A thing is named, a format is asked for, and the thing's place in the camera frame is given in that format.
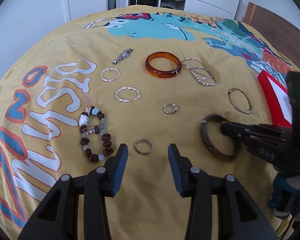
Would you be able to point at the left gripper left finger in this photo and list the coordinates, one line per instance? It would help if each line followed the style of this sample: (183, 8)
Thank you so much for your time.
(56, 217)

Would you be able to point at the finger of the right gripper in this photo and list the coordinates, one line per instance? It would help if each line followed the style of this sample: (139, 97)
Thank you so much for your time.
(234, 128)
(251, 138)

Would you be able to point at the dark brown bangle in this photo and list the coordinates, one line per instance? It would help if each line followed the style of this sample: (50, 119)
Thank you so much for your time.
(217, 144)

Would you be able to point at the right gloved hand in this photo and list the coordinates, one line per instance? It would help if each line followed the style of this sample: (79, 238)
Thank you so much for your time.
(285, 198)

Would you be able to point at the thin gold bangle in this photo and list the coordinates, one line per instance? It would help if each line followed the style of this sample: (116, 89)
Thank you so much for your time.
(239, 100)

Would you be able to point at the red white shallow box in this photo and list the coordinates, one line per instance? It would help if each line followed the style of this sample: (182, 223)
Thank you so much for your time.
(277, 99)

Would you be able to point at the amber orange bangle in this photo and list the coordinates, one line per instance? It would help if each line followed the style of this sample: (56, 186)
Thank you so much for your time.
(163, 65)

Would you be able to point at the yellow dinosaur print bedspread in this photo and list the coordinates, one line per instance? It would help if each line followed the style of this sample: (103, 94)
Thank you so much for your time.
(43, 94)

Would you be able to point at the wooden headboard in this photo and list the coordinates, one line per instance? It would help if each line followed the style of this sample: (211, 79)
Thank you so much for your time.
(281, 34)

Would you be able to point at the silver twisted hoop lower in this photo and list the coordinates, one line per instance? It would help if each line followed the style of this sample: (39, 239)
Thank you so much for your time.
(127, 94)

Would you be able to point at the silver twisted hoop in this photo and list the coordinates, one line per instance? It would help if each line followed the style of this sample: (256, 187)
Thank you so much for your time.
(127, 94)
(110, 74)

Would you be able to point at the silver hair clip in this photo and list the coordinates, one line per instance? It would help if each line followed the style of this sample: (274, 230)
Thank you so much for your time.
(125, 54)

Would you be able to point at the silver twisted hoop upper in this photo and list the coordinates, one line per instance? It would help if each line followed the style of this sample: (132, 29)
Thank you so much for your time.
(110, 74)

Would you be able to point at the black clothes pile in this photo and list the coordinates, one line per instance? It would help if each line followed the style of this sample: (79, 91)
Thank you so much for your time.
(152, 3)

